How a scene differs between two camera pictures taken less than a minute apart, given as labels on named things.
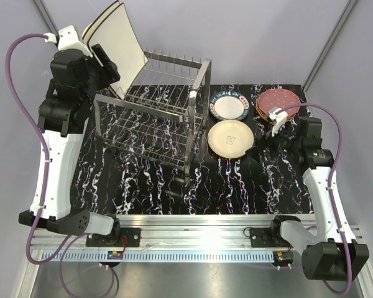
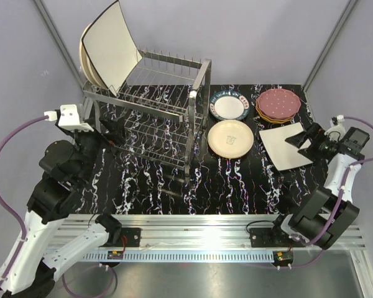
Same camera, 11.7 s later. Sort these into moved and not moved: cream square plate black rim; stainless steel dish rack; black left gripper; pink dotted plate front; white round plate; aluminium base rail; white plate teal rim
Moved: black left gripper; cream square plate black rim; pink dotted plate front
Not moved: stainless steel dish rack; white round plate; white plate teal rim; aluminium base rail
